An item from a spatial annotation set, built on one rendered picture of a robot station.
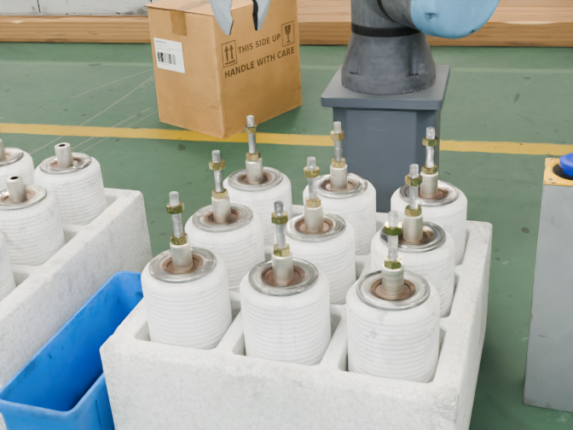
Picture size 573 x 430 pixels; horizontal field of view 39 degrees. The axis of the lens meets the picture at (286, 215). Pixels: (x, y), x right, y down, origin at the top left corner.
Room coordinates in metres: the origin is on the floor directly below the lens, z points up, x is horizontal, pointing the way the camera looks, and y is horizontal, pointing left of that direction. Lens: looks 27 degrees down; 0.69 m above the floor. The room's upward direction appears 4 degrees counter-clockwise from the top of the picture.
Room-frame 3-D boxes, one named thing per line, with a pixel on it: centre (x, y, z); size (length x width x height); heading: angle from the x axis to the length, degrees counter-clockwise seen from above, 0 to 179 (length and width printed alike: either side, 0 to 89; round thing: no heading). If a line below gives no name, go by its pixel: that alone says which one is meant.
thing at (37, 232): (0.98, 0.36, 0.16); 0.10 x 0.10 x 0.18
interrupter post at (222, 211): (0.88, 0.08, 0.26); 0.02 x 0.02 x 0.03
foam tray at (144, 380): (0.84, -0.03, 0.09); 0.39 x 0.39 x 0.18; 70
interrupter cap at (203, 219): (0.88, 0.08, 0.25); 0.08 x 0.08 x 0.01
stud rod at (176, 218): (0.77, 0.12, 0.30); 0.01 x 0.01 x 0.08
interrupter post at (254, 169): (1.00, 0.04, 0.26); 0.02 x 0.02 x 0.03
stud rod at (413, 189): (0.81, -0.14, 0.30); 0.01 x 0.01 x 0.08
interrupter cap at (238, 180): (1.00, 0.04, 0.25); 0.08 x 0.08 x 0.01
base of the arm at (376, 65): (1.25, -0.18, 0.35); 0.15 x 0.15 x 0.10
